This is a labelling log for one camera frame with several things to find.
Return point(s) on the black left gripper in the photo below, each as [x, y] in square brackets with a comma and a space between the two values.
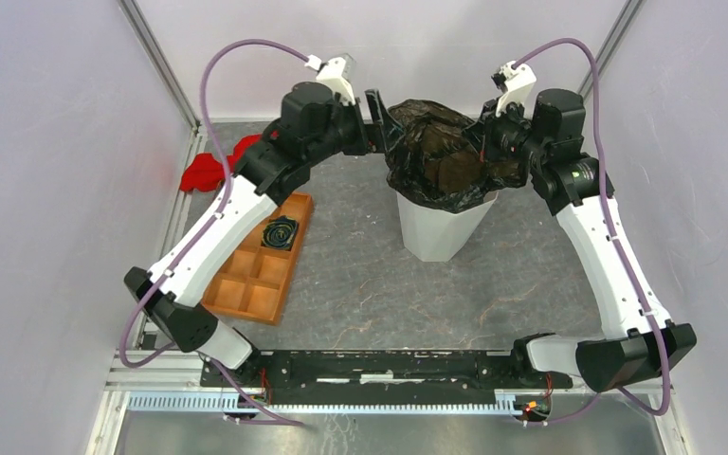
[385, 135]

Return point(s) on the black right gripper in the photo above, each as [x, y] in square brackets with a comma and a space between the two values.
[482, 133]

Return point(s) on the black plastic trash bag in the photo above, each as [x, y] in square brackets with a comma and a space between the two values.
[436, 167]

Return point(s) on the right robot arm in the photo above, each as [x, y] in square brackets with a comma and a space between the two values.
[640, 340]

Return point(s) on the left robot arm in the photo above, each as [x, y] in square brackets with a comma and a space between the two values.
[314, 125]

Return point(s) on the white plastic trash bin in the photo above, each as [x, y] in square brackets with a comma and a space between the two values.
[435, 235]

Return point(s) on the rolled dark bag in tray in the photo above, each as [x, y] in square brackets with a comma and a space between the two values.
[280, 233]

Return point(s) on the red cloth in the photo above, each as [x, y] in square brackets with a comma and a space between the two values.
[206, 174]

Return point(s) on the wooden compartment tray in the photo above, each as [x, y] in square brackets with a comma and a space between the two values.
[254, 281]

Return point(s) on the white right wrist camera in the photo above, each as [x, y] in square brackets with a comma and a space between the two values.
[515, 82]

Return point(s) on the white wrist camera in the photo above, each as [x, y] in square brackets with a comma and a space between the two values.
[335, 73]
[515, 82]

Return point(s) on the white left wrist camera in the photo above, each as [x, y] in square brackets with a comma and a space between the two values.
[335, 73]

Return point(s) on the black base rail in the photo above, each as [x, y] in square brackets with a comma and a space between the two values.
[391, 377]

